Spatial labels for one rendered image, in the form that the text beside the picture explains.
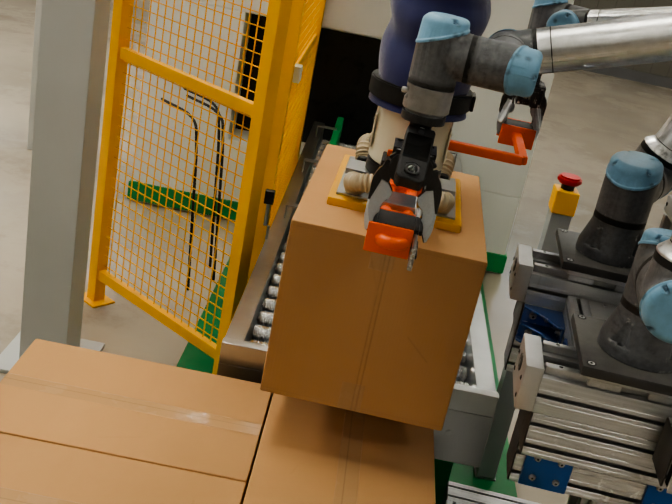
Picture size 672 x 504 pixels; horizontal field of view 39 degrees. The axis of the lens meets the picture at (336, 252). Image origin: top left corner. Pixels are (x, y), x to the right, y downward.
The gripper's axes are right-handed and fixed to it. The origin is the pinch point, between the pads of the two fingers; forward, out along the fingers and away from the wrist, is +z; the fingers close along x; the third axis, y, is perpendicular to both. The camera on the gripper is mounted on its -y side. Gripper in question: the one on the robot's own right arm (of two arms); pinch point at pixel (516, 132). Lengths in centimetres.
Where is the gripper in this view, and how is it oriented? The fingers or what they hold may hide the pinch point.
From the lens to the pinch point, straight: 244.9
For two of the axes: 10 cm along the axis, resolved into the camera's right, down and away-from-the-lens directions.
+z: -1.7, 9.1, 3.9
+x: 9.8, 2.0, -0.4
